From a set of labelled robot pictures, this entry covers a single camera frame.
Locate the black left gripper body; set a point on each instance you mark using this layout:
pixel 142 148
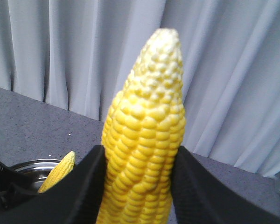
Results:
pixel 14 188

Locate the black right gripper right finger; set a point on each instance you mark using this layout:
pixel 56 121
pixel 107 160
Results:
pixel 206 191

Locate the pale green electric cooking pot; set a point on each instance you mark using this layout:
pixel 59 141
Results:
pixel 37 170

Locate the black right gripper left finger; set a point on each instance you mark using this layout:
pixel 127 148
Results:
pixel 74 200

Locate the grey pleated curtain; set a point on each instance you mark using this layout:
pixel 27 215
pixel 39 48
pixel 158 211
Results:
pixel 79 54

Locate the yellow corn cob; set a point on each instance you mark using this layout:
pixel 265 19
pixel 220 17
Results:
pixel 141 135
pixel 64 167

